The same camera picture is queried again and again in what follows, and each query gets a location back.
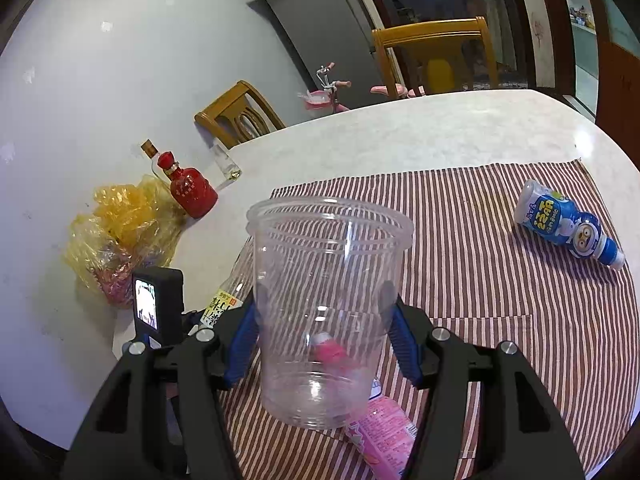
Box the clear bottle yellow cap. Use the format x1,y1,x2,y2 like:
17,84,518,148
200,238,254,327

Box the pink drink bottle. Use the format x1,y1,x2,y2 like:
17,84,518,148
311,333,418,479

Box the clear plastic cup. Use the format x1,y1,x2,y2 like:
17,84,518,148
246,196,414,430

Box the blue white drink bottle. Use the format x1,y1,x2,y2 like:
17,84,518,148
514,180,626,270

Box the yellow plastic bag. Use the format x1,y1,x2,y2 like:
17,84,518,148
63,174,186,308

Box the red striped cloth mat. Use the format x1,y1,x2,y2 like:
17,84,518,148
221,159,639,479

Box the small clear glass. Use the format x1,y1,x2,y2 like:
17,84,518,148
209,138,242,182

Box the clear bottle with cork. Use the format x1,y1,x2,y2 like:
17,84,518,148
141,140,170,184

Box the left wooden chair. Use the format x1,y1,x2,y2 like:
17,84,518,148
194,80,285,148

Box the wooden chair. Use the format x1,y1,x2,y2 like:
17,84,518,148
371,16,499,100
194,80,285,148

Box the pink kids bicycle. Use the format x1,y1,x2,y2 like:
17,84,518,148
298,62,426,114

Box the grey refrigerator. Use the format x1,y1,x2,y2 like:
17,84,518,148
266,0,386,108

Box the brown wooden kitchen door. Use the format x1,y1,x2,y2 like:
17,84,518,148
590,0,639,168

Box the middle wooden chair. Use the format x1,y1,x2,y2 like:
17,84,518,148
371,16,499,100

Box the dark sliding glass door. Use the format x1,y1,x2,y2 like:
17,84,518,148
351,0,536,89

